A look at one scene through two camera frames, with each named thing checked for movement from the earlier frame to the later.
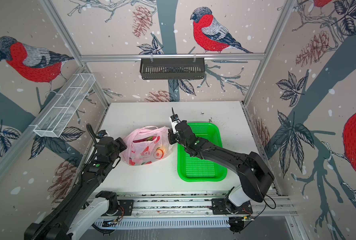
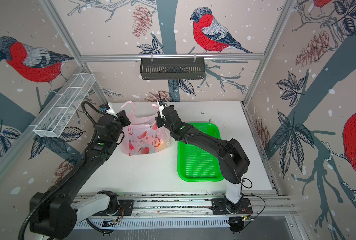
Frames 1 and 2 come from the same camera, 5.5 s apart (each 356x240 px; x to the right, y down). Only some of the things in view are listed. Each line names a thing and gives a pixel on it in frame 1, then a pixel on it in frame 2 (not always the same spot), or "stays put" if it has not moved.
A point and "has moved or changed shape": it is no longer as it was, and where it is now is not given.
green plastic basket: (192, 169) stays put
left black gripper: (119, 141) → (122, 117)
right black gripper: (173, 139) → (160, 123)
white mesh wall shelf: (55, 120) stays put
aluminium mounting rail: (178, 204) stays put
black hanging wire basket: (172, 68) stays put
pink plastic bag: (146, 145) has moved or changed shape
